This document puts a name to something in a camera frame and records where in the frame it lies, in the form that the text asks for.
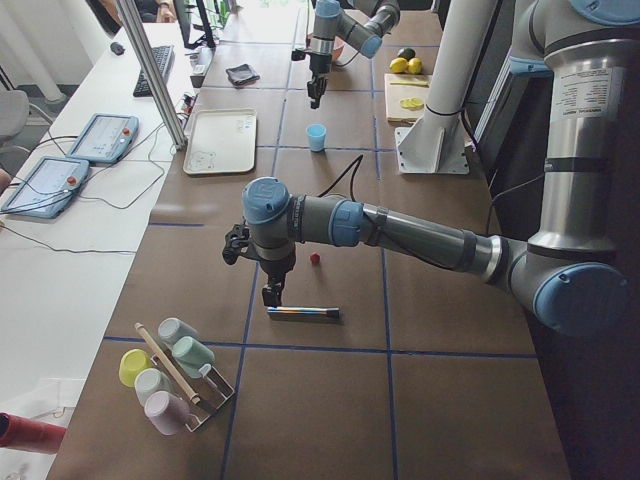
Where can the pink cup on rack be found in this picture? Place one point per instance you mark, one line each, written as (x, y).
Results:
(167, 412)

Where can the yellow plastic knife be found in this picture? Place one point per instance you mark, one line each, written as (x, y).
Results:
(416, 83)

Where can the pale white cup on rack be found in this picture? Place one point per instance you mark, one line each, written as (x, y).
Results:
(150, 381)

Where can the red strawberry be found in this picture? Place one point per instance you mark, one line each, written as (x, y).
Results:
(314, 258)

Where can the grey folded cloth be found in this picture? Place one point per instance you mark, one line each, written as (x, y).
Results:
(242, 75)

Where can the red bottle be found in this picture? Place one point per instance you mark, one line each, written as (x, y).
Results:
(20, 433)

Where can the light blue plastic cup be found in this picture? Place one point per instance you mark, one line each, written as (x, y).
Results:
(316, 136)

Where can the far blue teach pendant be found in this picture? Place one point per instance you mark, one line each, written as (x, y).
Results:
(105, 138)

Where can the pink bowl of ice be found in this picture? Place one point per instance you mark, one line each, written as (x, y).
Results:
(338, 48)

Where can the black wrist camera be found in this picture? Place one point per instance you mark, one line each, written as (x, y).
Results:
(299, 54)
(237, 244)

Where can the black monitor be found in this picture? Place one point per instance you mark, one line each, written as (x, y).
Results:
(194, 23)

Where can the yellow lemon near board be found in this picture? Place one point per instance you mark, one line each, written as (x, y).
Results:
(398, 65)

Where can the green lime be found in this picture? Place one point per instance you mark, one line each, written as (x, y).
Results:
(406, 53)

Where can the lemon slices stack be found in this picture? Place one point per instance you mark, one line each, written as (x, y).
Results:
(411, 103)

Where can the cream bear tray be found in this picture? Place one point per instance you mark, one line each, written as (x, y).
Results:
(222, 141)

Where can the mint cup on rack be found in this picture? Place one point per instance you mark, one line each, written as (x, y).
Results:
(191, 355)

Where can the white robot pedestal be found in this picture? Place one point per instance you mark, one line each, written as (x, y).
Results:
(434, 144)

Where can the aluminium frame post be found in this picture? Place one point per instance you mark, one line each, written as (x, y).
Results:
(135, 30)

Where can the blue teach pendant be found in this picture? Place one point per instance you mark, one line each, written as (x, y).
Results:
(48, 188)
(105, 138)

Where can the yellow cup on rack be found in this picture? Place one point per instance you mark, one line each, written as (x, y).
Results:
(133, 362)

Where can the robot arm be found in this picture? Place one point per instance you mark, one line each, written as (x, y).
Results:
(563, 274)
(331, 22)

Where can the near blue teach pendant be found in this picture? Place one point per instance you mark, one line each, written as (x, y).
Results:
(48, 188)

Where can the wooden cutting board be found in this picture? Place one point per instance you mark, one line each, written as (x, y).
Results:
(393, 93)

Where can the yellow lemon far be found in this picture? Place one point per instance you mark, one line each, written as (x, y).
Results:
(414, 66)

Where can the steel muddler black tip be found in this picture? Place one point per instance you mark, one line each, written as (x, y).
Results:
(323, 312)

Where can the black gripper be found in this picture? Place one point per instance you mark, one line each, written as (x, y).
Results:
(274, 270)
(318, 63)

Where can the grey-green cup on rack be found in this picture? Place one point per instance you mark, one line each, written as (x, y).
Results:
(172, 329)

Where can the black computer mouse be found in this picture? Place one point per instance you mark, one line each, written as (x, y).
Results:
(117, 48)

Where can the metal cup rack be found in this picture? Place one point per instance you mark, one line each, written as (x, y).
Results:
(205, 396)

